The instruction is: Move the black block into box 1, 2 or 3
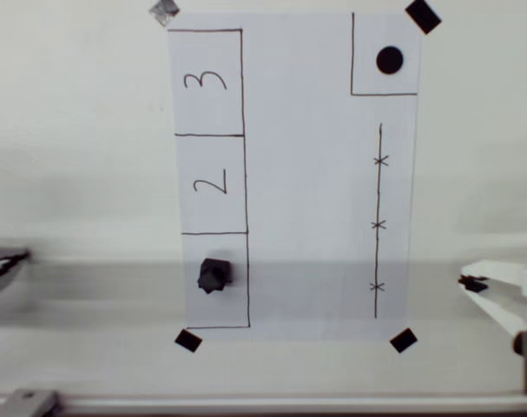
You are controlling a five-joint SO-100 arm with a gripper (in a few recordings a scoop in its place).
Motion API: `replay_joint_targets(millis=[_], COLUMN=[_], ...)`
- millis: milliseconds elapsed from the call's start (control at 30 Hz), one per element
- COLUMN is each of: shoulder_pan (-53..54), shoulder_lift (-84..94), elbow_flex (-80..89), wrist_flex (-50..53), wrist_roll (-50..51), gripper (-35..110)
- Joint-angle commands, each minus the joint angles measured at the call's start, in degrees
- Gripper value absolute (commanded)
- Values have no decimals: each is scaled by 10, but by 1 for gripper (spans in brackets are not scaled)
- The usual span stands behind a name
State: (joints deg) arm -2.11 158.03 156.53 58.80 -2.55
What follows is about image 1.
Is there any black cube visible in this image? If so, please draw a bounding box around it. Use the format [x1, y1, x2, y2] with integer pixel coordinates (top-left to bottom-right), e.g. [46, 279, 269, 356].
[196, 257, 234, 296]

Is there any black tape square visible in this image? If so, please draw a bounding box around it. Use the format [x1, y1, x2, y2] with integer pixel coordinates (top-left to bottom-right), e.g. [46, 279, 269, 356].
[173, 328, 204, 354]
[389, 327, 420, 354]
[405, 0, 444, 36]

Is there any white paper sheet with markings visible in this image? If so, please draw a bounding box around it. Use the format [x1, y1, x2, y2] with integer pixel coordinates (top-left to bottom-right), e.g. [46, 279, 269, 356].
[166, 11, 423, 342]

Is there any black round disc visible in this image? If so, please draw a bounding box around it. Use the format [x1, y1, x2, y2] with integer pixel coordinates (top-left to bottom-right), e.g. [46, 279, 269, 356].
[375, 45, 405, 76]

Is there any grey tape square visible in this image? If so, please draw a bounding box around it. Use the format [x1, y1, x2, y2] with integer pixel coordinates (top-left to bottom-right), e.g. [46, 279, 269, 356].
[149, 0, 181, 29]

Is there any grey metal clamp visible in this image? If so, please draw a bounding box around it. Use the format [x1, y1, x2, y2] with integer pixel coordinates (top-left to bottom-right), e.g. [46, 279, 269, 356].
[0, 388, 61, 417]

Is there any dark grey flat device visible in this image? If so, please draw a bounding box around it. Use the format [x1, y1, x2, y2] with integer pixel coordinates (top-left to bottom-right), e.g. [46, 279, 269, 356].
[0, 245, 33, 306]

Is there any grey metal table rail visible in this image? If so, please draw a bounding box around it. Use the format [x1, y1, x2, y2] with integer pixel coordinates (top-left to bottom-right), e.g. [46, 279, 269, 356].
[0, 392, 527, 414]

